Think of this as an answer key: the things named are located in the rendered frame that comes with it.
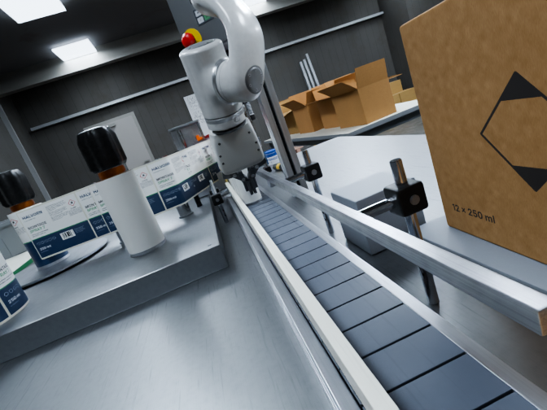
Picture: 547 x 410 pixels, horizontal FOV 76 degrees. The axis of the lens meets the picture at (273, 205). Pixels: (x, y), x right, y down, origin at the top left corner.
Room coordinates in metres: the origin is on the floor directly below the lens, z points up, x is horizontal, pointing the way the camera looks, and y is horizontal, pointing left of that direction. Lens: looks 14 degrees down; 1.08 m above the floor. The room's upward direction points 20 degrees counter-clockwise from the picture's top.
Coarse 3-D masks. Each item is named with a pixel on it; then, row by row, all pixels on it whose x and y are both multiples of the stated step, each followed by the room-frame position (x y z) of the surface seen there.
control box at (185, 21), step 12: (168, 0) 1.05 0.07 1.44; (180, 0) 1.03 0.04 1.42; (180, 12) 1.04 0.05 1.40; (192, 12) 1.02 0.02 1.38; (180, 24) 1.05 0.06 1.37; (192, 24) 1.03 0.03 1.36; (204, 24) 1.01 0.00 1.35; (216, 24) 1.00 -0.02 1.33; (204, 36) 1.02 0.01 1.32; (216, 36) 1.01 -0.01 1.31; (228, 48) 1.08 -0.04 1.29
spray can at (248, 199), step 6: (246, 168) 0.88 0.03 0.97; (246, 174) 0.88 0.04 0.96; (234, 180) 0.89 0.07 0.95; (240, 186) 0.88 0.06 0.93; (240, 192) 0.89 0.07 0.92; (246, 192) 0.88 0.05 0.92; (258, 192) 0.89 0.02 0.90; (246, 198) 0.88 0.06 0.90; (252, 198) 0.87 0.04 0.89; (258, 198) 0.88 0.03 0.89; (246, 204) 0.88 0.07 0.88
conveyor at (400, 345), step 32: (288, 224) 0.62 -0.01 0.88; (288, 256) 0.47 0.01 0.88; (320, 256) 0.44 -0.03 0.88; (288, 288) 0.38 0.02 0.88; (320, 288) 0.36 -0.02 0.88; (352, 288) 0.33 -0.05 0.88; (384, 288) 0.31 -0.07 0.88; (352, 320) 0.28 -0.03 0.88; (384, 320) 0.27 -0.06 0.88; (416, 320) 0.25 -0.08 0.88; (384, 352) 0.23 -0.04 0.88; (416, 352) 0.22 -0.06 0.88; (448, 352) 0.21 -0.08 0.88; (384, 384) 0.20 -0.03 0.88; (416, 384) 0.19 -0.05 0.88; (448, 384) 0.18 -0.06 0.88; (480, 384) 0.18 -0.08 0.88
